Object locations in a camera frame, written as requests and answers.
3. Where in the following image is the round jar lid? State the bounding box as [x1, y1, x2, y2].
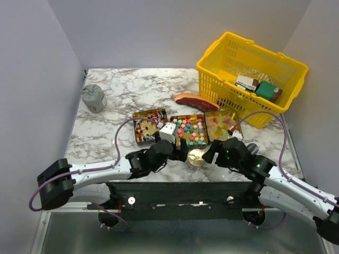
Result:
[188, 149, 206, 167]

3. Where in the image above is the small glass jar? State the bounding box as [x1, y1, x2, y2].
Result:
[188, 161, 206, 170]

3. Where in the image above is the tin of star candies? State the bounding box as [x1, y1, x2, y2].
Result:
[170, 114, 209, 149]

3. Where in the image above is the metal candy scoop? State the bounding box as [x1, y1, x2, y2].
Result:
[246, 143, 259, 156]

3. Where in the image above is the tin of popsicle gummies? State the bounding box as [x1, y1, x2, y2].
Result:
[204, 111, 239, 143]

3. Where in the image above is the tin of lollipops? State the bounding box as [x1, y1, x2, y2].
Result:
[132, 108, 167, 147]

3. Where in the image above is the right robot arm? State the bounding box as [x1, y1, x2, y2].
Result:
[202, 138, 338, 245]

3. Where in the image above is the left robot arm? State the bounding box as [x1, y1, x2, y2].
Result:
[29, 132, 189, 211]

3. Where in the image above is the fake bacon slab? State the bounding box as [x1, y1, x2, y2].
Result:
[174, 93, 220, 112]

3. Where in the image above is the black white packet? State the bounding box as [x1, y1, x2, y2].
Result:
[235, 75, 259, 93]

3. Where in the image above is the green box in basket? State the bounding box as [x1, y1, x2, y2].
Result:
[255, 81, 276, 101]

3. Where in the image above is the yellow shopping basket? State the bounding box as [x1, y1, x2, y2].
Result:
[197, 32, 309, 129]

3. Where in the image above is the brown chocolate bar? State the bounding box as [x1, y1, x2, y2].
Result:
[270, 87, 283, 103]

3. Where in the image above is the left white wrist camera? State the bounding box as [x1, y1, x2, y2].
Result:
[159, 122, 177, 144]

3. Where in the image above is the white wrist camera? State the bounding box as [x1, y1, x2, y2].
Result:
[159, 122, 177, 144]
[232, 130, 243, 141]

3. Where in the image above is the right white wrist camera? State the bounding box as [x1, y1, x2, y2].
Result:
[232, 130, 243, 141]

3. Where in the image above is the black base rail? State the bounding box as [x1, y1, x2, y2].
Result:
[54, 181, 310, 222]

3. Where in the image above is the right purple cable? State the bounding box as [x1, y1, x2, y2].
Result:
[229, 111, 339, 230]

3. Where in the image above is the purple cable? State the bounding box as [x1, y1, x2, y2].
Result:
[29, 117, 164, 232]
[229, 111, 339, 230]

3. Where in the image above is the grey drawstring pouch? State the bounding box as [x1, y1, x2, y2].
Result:
[81, 84, 106, 113]

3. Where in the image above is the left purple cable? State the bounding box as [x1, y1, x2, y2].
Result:
[29, 117, 164, 232]

